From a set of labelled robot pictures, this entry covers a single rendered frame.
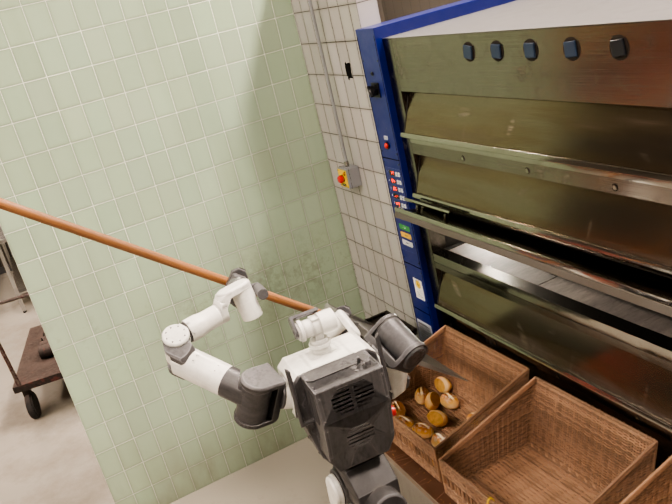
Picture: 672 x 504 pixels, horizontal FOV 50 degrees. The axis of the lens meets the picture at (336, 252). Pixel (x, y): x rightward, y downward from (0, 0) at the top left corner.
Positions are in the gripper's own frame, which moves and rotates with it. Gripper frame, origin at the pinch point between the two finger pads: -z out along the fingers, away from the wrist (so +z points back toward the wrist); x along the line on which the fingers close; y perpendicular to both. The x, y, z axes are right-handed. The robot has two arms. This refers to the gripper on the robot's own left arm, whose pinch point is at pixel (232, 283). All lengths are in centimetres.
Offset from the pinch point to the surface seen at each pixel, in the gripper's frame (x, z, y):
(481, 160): -73, 7, 64
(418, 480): 44, 8, 93
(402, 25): -116, -43, 34
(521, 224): -56, 28, 76
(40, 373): 144, -282, -30
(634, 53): -101, 82, 52
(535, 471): 22, 29, 122
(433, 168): -68, -30, 66
